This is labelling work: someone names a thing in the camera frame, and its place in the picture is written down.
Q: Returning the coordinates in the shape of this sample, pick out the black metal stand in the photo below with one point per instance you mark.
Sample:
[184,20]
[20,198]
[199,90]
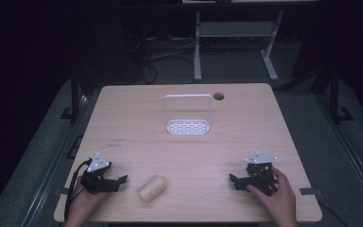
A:
[335,94]
[75,97]

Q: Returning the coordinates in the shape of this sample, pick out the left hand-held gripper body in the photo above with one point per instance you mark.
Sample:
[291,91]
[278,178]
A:
[95,183]

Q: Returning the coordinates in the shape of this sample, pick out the grey table edge bracket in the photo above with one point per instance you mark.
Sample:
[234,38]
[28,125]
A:
[310,191]
[61,191]

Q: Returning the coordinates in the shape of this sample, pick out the white metal roll holder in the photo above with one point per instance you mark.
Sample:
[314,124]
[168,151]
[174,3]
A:
[187,126]

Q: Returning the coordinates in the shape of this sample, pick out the person's left hand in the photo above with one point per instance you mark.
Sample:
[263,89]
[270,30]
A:
[86,201]

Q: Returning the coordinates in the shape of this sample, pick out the person's right hand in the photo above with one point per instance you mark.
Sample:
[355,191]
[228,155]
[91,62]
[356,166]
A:
[279,198]

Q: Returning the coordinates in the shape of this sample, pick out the dark round table grommet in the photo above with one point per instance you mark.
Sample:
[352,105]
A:
[218,96]

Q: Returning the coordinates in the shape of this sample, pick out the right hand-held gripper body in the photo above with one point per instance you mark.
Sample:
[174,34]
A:
[261,179]

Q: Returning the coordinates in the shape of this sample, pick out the grey metal desk frame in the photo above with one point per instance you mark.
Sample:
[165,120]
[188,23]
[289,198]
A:
[236,30]

